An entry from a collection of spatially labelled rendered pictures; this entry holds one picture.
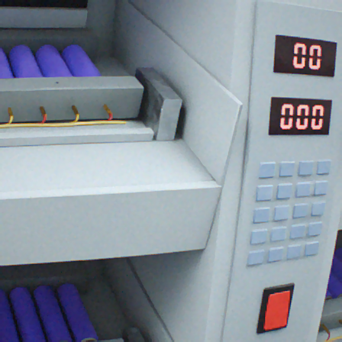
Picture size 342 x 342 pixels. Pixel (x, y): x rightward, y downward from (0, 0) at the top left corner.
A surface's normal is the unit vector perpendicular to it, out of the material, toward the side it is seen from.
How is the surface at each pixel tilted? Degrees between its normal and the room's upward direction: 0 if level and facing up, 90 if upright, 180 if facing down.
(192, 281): 90
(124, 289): 90
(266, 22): 90
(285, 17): 90
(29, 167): 17
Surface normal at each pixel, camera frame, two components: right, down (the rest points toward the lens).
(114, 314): 0.18, -0.85
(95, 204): 0.37, 0.53
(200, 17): -0.91, 0.04
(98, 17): 0.41, 0.26
